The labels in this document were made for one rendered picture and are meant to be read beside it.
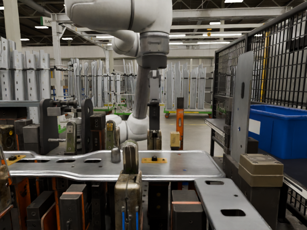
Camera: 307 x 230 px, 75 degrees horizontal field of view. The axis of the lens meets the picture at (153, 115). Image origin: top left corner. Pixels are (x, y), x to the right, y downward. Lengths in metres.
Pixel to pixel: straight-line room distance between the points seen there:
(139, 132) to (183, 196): 0.93
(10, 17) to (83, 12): 8.32
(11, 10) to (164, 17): 8.40
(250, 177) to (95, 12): 0.56
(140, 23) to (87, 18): 0.14
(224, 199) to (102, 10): 0.53
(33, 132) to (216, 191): 0.72
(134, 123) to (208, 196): 0.96
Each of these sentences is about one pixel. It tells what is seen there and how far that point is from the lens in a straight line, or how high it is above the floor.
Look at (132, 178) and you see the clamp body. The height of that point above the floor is 1.04.
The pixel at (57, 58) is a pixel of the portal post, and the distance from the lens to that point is 7.49.
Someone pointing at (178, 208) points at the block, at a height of 0.98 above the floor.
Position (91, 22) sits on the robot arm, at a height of 1.41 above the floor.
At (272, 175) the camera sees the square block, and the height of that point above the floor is 1.03.
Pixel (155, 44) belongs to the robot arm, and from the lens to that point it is 0.59.
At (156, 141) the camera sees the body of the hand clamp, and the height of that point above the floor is 1.03.
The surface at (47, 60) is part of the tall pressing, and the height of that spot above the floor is 1.78.
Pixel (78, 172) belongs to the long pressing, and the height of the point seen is 1.00.
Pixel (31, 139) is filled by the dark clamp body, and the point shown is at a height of 1.03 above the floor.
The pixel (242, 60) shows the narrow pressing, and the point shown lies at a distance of 0.67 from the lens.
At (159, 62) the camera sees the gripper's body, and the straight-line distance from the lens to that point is 0.59.
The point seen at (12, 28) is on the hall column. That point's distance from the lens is 8.77.
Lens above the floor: 1.25
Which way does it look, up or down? 9 degrees down
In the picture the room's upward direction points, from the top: straight up
